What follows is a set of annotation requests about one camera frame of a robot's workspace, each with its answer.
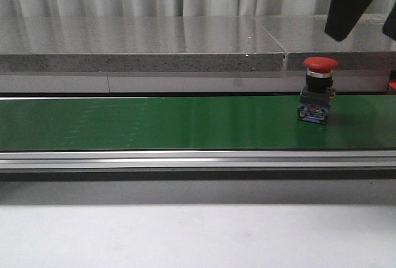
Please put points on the red plastic tray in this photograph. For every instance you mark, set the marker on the red plastic tray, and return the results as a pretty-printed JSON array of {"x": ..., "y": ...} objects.
[{"x": 391, "y": 87}]

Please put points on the aluminium conveyor side rail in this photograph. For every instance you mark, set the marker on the aluminium conveyor side rail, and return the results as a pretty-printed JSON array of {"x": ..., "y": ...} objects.
[{"x": 195, "y": 160}]

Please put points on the grey stone countertop slab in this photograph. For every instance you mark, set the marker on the grey stone countertop slab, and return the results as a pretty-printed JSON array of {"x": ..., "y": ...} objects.
[
  {"x": 366, "y": 48},
  {"x": 137, "y": 44}
]

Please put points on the grey stone countertop slab left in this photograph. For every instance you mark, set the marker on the grey stone countertop slab left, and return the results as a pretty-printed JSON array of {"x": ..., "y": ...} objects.
[{"x": 137, "y": 44}]

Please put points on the green conveyor belt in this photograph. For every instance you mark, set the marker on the green conveyor belt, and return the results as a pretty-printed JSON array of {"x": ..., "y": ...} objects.
[{"x": 245, "y": 122}]

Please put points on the grey stone countertop slab right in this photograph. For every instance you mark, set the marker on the grey stone countertop slab right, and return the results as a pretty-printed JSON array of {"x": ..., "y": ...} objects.
[{"x": 366, "y": 48}]

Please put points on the red mushroom push button switch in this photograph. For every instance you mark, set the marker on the red mushroom push button switch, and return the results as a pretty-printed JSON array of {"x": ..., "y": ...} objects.
[{"x": 314, "y": 100}]

